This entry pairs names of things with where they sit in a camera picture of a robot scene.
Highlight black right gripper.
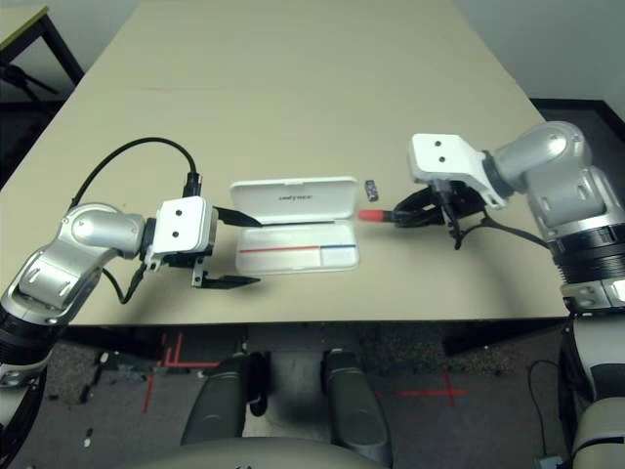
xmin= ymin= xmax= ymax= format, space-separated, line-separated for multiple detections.
xmin=389 ymin=179 xmax=484 ymax=230

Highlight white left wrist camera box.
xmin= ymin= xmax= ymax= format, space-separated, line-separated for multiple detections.
xmin=144 ymin=196 xmax=219 ymax=273

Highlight grey left robot leg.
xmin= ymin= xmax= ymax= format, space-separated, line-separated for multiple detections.
xmin=181 ymin=351 xmax=268 ymax=446

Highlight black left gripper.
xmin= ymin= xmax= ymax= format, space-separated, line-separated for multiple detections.
xmin=168 ymin=205 xmax=265 ymax=290

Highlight white plastic pencil case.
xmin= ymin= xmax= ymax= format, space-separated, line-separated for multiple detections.
xmin=229 ymin=175 xmax=361 ymax=275

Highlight side table with black legs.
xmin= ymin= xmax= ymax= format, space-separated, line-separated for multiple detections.
xmin=0 ymin=4 xmax=84 ymax=99

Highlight grey right robot leg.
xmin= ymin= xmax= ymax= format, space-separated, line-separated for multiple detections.
xmin=321 ymin=349 xmax=392 ymax=465

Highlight thin black floor cable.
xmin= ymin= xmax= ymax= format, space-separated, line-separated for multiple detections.
xmin=529 ymin=360 xmax=567 ymax=460

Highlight black tripod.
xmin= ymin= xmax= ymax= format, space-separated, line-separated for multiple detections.
xmin=0 ymin=63 xmax=63 ymax=104

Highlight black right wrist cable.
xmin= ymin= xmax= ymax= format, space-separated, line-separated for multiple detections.
xmin=448 ymin=214 xmax=553 ymax=250

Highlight grey robot torso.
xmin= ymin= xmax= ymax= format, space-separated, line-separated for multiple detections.
xmin=141 ymin=437 xmax=392 ymax=469

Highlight red floor tape lines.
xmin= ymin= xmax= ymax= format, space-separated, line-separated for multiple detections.
xmin=144 ymin=331 xmax=221 ymax=414

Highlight grey robot leg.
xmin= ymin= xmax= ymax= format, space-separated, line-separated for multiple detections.
xmin=181 ymin=351 xmax=268 ymax=446
xmin=321 ymin=349 xmax=392 ymax=465

